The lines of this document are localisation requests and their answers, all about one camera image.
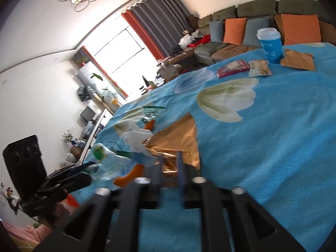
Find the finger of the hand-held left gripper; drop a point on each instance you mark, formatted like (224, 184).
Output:
(76, 182)
(78, 166)

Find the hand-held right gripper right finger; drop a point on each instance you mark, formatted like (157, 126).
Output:
(180, 178)

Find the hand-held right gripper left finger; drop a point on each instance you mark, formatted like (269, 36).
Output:
(158, 173)

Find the green-edged clear plastic bag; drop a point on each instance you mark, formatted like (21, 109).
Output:
(110, 160)

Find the white foam net sleeve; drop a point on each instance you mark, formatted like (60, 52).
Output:
(137, 139)

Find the large gold foil wrapper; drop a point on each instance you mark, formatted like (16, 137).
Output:
(181, 136)

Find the person's left hand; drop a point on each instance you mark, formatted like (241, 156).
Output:
(52, 212)

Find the red plastic bag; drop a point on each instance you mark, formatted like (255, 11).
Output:
(72, 200)

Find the red flowering branches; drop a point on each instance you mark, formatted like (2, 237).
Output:
(9, 194)

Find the blue vase with flowers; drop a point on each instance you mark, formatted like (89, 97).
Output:
(68, 137)

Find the crumpled clear plastic bag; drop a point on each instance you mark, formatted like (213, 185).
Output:
(89, 128)

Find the white TV cabinet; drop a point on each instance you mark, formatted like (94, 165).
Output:
(101, 126)

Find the black monitor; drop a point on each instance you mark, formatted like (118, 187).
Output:
(88, 114)

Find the covered standing fan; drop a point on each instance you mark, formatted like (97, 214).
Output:
(85, 93)

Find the large leafy potted plant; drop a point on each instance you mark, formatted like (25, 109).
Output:
(107, 89)

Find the white standing air conditioner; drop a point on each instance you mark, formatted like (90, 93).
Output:
(89, 71)

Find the orange curtain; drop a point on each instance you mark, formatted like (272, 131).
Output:
(147, 36)
(105, 71)

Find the cluttered coffee table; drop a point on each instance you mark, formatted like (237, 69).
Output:
(168, 71)

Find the small potted plant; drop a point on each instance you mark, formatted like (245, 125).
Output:
(81, 60)

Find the red snack packet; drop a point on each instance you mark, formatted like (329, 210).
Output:
(232, 69)

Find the window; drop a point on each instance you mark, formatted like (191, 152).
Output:
(123, 50)

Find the white snack packet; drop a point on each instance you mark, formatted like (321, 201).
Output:
(260, 68)

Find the pile of white clothes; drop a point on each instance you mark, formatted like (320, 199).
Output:
(187, 39)

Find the red cloth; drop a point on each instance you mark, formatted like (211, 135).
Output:
(202, 40)

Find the blue cushion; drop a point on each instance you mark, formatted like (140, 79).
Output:
(216, 31)
(256, 32)

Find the grey curtain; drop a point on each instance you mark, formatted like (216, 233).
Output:
(165, 18)

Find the brown cardboard boxes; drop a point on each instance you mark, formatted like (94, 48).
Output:
(193, 21)

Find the orange cushion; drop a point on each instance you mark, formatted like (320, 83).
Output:
(235, 31)
(302, 30)

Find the blue cup with white lid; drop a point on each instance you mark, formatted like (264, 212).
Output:
(271, 47)

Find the flat gold snack packet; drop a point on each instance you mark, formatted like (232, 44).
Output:
(298, 60)

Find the green sofa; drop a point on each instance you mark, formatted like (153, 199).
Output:
(262, 8)

